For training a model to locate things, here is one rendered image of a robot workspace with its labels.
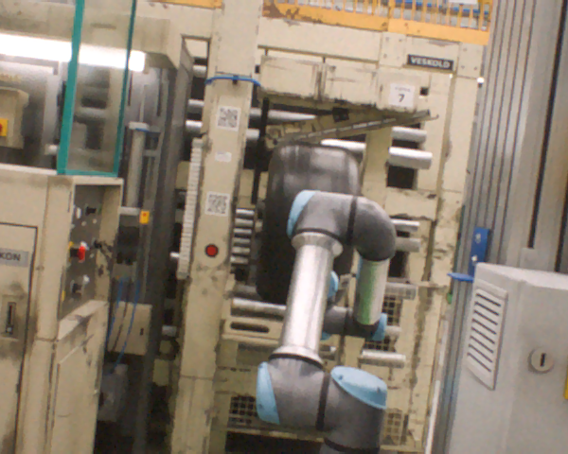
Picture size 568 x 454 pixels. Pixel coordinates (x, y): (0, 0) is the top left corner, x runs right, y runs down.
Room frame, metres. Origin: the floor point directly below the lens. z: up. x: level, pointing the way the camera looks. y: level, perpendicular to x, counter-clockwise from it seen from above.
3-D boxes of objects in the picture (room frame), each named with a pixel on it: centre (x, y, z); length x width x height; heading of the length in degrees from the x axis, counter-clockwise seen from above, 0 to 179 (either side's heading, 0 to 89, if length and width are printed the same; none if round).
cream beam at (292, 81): (2.77, -0.14, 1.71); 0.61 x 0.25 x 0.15; 92
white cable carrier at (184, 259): (2.41, 0.31, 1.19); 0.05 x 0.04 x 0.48; 2
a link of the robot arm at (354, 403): (1.41, -0.19, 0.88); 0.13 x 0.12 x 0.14; 82
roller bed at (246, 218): (2.84, 0.21, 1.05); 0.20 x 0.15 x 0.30; 92
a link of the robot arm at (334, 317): (1.91, -0.14, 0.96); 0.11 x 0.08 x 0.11; 82
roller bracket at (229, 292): (2.47, 0.15, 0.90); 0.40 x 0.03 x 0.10; 2
